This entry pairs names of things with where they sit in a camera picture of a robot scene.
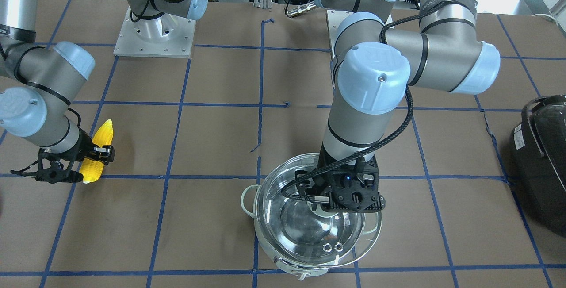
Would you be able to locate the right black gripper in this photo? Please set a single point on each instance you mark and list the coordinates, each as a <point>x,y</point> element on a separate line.
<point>83,148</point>

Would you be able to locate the yellow corn cob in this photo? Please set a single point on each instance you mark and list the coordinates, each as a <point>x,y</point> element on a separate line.
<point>102,154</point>

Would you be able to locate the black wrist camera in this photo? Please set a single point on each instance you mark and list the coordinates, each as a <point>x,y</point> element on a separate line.
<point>315,186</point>

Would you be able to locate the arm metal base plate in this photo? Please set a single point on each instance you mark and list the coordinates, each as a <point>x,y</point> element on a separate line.
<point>334,19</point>
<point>154,33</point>

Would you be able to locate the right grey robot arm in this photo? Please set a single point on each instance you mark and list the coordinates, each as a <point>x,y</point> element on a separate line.
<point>51,79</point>

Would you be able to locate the pale green cooking pot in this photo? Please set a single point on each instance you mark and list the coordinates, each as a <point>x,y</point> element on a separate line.
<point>369,237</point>

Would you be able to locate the black rice cooker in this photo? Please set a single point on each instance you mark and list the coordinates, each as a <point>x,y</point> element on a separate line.
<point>538,145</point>

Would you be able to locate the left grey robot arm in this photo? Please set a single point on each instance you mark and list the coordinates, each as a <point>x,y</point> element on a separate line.
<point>374,64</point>

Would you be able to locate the glass pot lid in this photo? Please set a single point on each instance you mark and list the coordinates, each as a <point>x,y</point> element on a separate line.
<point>291,229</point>

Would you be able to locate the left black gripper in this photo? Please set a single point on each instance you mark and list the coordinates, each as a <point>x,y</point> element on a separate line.
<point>327,169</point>

